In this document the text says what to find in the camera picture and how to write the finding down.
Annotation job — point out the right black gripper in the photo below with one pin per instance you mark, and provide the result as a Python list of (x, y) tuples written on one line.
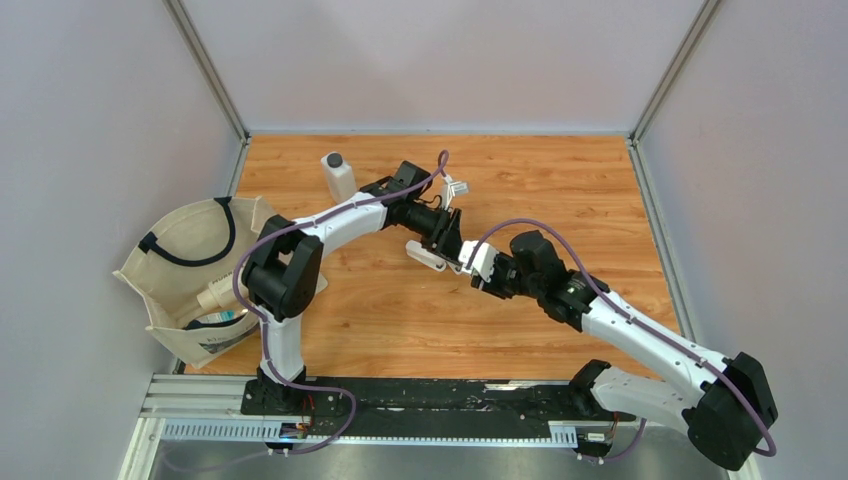
[(491, 288)]

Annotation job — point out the beige canvas tote bag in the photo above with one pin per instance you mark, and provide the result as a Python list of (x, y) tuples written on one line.
[(184, 251)]

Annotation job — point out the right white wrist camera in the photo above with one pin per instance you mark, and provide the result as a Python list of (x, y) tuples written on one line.
[(477, 259)]

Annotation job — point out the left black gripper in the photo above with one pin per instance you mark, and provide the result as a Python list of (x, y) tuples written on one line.
[(445, 234)]

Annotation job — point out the aluminium frame rail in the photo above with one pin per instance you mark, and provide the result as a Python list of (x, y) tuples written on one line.
[(191, 36)]

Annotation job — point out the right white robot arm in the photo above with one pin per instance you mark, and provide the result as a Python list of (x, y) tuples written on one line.
[(723, 405)]

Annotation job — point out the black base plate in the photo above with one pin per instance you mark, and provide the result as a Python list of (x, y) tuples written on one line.
[(437, 411)]

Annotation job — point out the cream tube in bag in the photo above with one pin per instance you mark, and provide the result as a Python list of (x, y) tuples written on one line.
[(217, 294)]

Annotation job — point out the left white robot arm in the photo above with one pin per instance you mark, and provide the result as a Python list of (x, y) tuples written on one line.
[(281, 271)]

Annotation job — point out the white bottle black cap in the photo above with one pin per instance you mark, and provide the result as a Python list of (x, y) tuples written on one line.
[(339, 175)]

